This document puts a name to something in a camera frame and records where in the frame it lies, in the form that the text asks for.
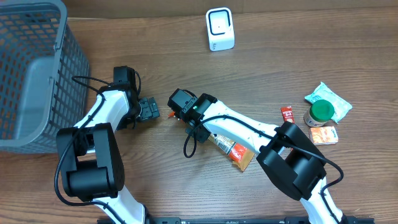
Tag orange spaghetti packet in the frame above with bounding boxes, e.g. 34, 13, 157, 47
167, 110, 256, 173

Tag red coffee sachet stick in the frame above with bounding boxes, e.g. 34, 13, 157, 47
280, 106, 295, 123

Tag orange Kleenex tissue pack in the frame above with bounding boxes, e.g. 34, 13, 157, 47
309, 126, 339, 145

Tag green lidded jar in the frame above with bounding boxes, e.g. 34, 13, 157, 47
303, 100, 335, 127

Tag teal tissue pack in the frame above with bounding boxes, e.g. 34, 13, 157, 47
304, 82, 353, 124

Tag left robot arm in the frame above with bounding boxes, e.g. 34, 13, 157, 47
54, 66, 160, 223

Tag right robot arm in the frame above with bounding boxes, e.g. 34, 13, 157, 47
167, 88, 348, 223

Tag white barcode scanner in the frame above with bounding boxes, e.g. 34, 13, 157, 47
205, 7, 235, 52

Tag grey plastic mesh basket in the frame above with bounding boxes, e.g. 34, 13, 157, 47
1, 0, 90, 154

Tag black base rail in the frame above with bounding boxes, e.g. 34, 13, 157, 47
96, 216, 375, 224

